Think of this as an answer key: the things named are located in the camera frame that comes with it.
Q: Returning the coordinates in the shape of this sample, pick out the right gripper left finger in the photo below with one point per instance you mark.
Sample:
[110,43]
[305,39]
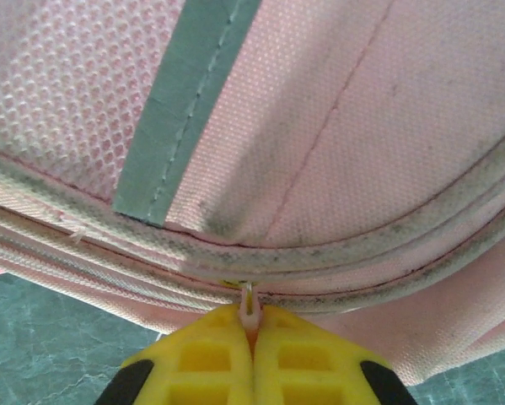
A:
[193,371]

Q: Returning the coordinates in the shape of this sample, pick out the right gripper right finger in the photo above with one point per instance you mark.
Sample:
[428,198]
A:
[319,371]

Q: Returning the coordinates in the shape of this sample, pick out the pink school backpack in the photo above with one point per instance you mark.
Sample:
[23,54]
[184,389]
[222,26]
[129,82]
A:
[319,126]

